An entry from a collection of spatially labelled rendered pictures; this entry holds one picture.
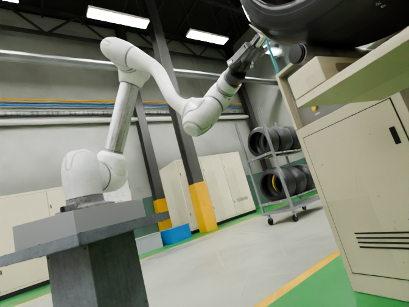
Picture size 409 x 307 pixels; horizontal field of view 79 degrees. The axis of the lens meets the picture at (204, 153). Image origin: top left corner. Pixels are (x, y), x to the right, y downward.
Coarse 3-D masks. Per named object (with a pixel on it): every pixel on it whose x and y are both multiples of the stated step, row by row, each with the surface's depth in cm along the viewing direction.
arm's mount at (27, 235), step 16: (96, 208) 95; (112, 208) 102; (128, 208) 110; (32, 224) 95; (48, 224) 91; (64, 224) 88; (80, 224) 87; (96, 224) 93; (112, 224) 99; (16, 240) 99; (32, 240) 95; (48, 240) 91
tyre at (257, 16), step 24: (240, 0) 70; (264, 0) 64; (288, 0) 83; (312, 0) 51; (336, 0) 47; (360, 0) 45; (408, 0) 47; (264, 24) 64; (288, 24) 57; (312, 24) 53; (336, 24) 51; (360, 24) 50; (384, 24) 53; (408, 24) 56
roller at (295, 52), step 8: (296, 48) 56; (304, 48) 55; (312, 48) 57; (320, 48) 58; (328, 48) 59; (336, 48) 61; (344, 48) 63; (352, 48) 64; (360, 48) 67; (288, 56) 59; (296, 56) 57; (304, 56) 56; (312, 56) 57; (328, 56) 59; (336, 56) 61; (344, 56) 62; (352, 56) 64; (360, 56) 65; (296, 64) 58; (304, 64) 58
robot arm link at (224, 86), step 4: (224, 72) 97; (220, 76) 98; (224, 76) 96; (220, 80) 97; (224, 80) 95; (220, 84) 97; (224, 84) 96; (228, 84) 95; (232, 84) 96; (240, 84) 98; (220, 88) 98; (224, 88) 97; (228, 88) 96; (232, 88) 96; (236, 88) 97; (220, 92) 99; (224, 92) 98; (228, 92) 98; (232, 92) 98; (236, 92) 101
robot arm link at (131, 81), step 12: (120, 72) 130; (132, 72) 128; (144, 72) 134; (120, 84) 132; (132, 84) 131; (120, 96) 130; (132, 96) 132; (120, 108) 129; (132, 108) 133; (120, 120) 129; (108, 132) 130; (120, 132) 129; (108, 144) 128; (120, 144) 130; (108, 156) 126; (120, 156) 129; (108, 168) 123; (120, 168) 128; (120, 180) 130
